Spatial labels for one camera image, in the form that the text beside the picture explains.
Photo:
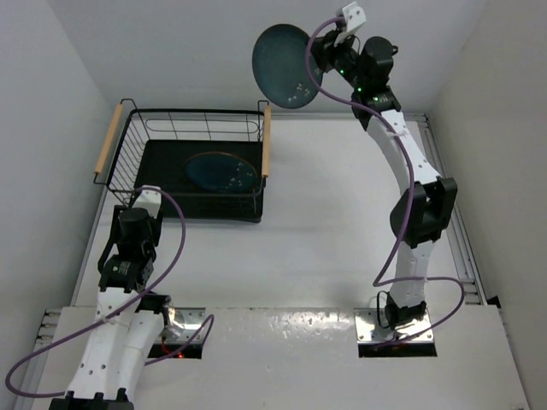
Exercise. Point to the metal base plate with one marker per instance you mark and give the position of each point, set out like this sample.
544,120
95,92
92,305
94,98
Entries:
183,323
372,328

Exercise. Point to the right wooden rack handle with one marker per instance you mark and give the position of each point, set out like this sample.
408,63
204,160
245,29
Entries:
266,141

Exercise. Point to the black wire dish rack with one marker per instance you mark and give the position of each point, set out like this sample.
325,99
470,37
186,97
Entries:
152,145

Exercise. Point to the left wooden rack handle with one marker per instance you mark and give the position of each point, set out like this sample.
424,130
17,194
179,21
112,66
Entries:
109,139

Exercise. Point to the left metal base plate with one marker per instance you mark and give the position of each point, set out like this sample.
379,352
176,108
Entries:
183,323

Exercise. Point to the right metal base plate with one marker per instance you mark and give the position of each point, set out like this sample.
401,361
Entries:
372,328

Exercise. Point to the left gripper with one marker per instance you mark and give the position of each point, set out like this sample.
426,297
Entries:
114,231

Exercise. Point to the teal plate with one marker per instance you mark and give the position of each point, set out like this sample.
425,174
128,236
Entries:
286,75
220,172

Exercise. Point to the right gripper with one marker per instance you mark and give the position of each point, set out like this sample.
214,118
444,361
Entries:
326,50

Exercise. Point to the wooden rack handle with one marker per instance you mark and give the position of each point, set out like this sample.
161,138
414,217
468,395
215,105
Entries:
109,139
266,141

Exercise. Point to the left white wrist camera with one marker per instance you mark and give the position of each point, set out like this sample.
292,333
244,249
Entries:
148,198

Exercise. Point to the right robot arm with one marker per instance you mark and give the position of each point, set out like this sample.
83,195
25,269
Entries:
427,198

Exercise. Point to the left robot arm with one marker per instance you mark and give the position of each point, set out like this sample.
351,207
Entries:
116,350

